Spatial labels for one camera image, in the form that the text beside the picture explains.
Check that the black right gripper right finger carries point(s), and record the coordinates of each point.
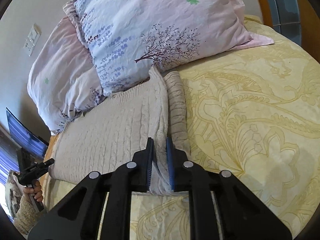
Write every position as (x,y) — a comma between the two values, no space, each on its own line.
(220,205)

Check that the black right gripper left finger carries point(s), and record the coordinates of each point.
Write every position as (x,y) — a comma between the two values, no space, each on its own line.
(99,207)

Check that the beige cable-knit sweater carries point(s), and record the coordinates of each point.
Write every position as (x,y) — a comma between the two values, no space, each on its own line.
(108,135)

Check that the beige knit sleeve forearm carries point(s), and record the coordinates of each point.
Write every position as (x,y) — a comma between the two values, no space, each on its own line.
(27,217)

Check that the person's left hand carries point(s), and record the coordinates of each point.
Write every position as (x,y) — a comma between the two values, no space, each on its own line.
(35,192)

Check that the dark monitor screen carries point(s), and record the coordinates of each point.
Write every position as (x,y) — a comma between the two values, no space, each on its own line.
(33,144)

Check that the pink floral back pillow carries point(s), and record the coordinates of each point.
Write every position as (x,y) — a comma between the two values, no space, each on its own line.
(63,82)

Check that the pink floral pillow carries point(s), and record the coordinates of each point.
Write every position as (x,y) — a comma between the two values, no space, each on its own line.
(63,82)
(128,37)

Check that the yellow patterned bed sheet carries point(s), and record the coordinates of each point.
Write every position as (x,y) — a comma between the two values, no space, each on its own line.
(254,112)

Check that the pink floral front pillow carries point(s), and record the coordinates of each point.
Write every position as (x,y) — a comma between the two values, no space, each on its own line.
(128,37)

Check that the wooden headboard with dark panel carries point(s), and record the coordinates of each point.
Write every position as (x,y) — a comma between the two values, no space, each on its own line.
(298,20)

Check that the white wall switch plate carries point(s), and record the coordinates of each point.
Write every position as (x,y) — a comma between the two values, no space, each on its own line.
(32,39)

